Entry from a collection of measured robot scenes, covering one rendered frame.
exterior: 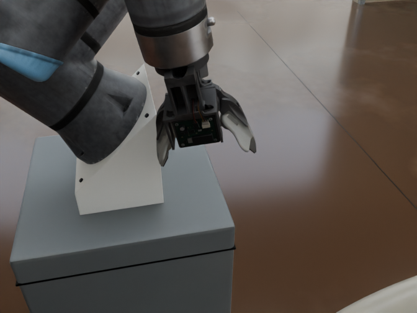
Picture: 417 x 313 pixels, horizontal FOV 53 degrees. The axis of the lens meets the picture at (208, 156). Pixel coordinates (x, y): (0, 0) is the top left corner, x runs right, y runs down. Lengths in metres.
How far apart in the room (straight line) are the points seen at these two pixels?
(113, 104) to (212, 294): 0.44
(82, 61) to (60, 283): 0.40
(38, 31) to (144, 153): 0.31
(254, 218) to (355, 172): 0.69
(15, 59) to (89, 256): 0.38
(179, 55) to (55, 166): 0.55
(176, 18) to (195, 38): 0.03
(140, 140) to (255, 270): 1.18
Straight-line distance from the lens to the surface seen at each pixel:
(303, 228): 2.02
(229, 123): 0.61
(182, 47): 0.49
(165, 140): 0.63
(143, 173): 0.78
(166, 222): 0.80
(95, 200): 0.82
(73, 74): 0.74
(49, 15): 0.54
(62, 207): 0.87
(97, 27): 0.75
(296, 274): 1.84
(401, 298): 0.25
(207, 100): 0.56
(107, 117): 0.75
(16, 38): 0.54
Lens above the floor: 1.41
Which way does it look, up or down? 36 degrees down
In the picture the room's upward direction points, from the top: straight up
